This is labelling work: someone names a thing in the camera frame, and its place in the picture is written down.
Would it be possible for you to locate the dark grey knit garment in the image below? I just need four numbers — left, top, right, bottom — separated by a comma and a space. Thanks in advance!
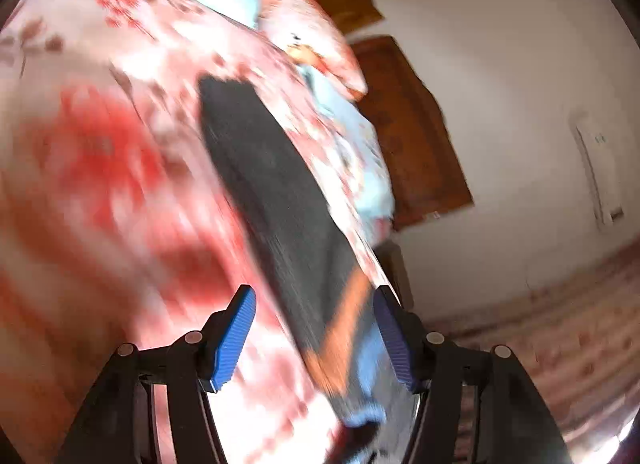
198, 75, 396, 450

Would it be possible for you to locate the white wall switch box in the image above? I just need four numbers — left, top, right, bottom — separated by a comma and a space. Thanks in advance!
570, 109, 626, 231

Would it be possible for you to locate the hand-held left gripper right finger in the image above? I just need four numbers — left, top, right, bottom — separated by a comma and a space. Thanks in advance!
372, 286, 573, 464

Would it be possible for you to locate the red floral bedsheet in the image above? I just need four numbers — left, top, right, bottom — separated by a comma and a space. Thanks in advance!
0, 0, 416, 464

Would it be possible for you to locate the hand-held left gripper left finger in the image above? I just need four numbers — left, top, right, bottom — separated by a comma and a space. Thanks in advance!
54, 285, 258, 464

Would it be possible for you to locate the light blue printed blanket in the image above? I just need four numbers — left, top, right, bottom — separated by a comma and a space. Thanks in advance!
287, 42, 397, 237

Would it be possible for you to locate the dark wooden headboard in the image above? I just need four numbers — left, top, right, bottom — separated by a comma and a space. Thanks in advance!
350, 35, 475, 231

